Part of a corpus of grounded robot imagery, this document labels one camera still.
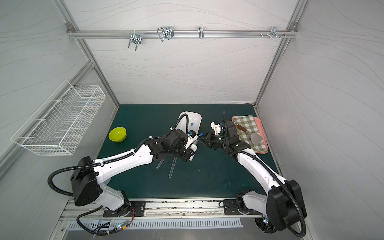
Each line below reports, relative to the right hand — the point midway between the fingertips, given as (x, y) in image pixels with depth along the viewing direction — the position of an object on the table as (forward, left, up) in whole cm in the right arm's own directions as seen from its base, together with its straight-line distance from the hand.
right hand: (197, 138), depth 77 cm
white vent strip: (-38, +50, -20) cm, 66 cm away
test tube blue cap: (-8, +15, -20) cm, 26 cm away
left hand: (-6, +1, -4) cm, 8 cm away
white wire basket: (-5, +64, +13) cm, 66 cm away
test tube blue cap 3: (+2, -2, +1) cm, 3 cm away
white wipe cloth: (-5, +2, -1) cm, 5 cm away
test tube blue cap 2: (+24, +5, -19) cm, 31 cm away
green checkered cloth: (+26, -36, -20) cm, 49 cm away
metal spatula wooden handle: (+13, -38, -19) cm, 45 cm away
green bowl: (+11, +55, -17) cm, 59 cm away
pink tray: (+27, -44, -21) cm, 56 cm away
